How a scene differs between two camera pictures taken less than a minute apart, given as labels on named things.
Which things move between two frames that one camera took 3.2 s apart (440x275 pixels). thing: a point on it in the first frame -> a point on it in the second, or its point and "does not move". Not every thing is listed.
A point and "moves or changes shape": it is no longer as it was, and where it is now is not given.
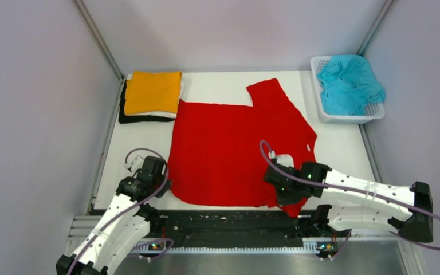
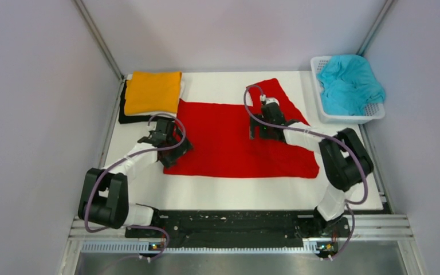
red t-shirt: [215, 157] moves or changes shape
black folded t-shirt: [124, 118] does not move
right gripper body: [286, 196] -> [264, 130]
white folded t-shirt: [172, 114] does not move
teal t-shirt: [348, 85] does not move
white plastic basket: [372, 112] does not move
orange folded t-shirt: [153, 91] does not move
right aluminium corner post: [387, 7] does not move
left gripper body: [159, 182] -> [175, 153]
